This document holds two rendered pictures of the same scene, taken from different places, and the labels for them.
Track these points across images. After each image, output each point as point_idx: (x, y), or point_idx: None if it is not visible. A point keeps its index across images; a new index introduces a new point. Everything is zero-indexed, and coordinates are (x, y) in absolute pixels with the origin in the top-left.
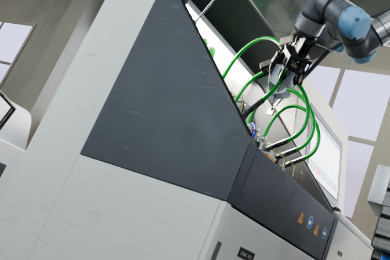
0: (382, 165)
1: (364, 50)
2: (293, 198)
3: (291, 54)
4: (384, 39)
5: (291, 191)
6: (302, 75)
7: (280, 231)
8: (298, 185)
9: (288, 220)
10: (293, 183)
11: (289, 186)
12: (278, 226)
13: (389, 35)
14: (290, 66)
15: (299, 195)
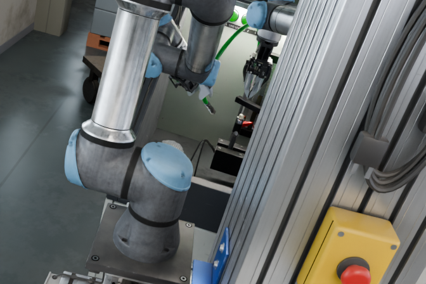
0: (127, 203)
1: (189, 79)
2: (205, 199)
3: (170, 75)
4: (193, 70)
5: (199, 194)
6: (264, 68)
7: (194, 224)
8: (210, 189)
9: (205, 217)
10: (200, 187)
11: (194, 189)
12: (190, 220)
13: (192, 66)
14: (178, 84)
15: (215, 197)
